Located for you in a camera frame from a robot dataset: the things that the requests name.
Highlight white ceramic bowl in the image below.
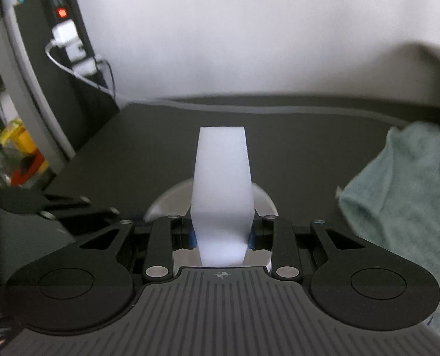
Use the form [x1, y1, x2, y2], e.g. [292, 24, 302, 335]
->
[143, 179, 279, 272]

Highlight white melamine sponge block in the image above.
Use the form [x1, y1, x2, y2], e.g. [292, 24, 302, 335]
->
[190, 127, 255, 268]

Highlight yellow red clutter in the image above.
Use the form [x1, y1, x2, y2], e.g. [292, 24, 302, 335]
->
[0, 100, 50, 188]

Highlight teal striped dish towel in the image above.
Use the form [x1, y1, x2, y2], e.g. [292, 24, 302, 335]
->
[336, 122, 440, 335]

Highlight white charger middle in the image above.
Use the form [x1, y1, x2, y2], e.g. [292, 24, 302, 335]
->
[65, 39, 86, 63]

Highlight white curved pole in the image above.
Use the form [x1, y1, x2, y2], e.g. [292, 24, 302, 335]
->
[0, 0, 75, 174]

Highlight black power strip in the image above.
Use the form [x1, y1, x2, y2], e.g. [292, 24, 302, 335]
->
[42, 0, 118, 122]

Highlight white charger top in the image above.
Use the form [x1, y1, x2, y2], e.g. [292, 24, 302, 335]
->
[52, 19, 79, 47]

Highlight black thin cable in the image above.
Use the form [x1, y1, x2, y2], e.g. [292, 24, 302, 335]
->
[101, 58, 116, 99]

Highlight white charging cable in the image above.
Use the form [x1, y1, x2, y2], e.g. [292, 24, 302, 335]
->
[44, 40, 410, 127]

